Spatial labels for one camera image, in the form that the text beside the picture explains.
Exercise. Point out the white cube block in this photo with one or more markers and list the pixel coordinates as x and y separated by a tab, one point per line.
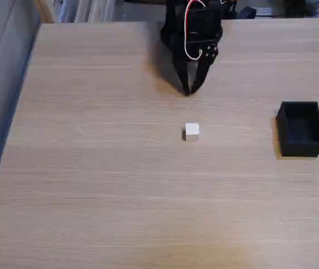
192	131

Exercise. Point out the black open box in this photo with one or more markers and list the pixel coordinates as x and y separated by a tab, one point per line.
300	129

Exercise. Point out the small black background object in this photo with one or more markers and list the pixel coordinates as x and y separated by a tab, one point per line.
246	12

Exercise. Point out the white hanging sheets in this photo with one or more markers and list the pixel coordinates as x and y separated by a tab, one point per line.
92	10

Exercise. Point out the pale wooden post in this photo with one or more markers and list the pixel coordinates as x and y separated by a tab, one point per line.
45	11

